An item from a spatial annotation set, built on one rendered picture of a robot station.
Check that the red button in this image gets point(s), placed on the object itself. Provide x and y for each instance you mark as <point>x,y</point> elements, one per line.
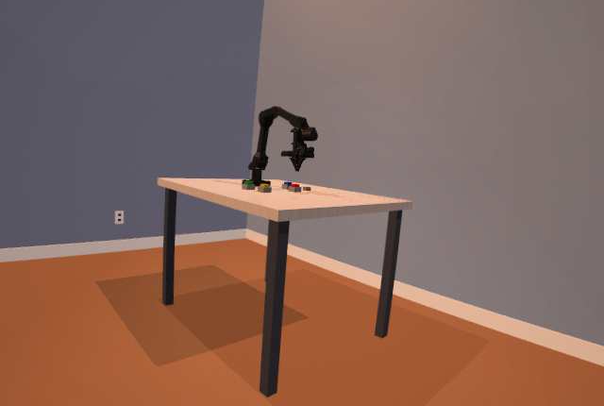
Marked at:
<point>294,188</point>

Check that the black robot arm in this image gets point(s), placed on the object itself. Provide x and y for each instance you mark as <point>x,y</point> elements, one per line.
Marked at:
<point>304,133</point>

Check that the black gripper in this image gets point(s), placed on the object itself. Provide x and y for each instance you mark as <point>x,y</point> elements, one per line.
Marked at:
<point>298,158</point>

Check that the yellow button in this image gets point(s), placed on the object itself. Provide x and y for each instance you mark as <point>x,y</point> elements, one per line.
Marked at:
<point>264,188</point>

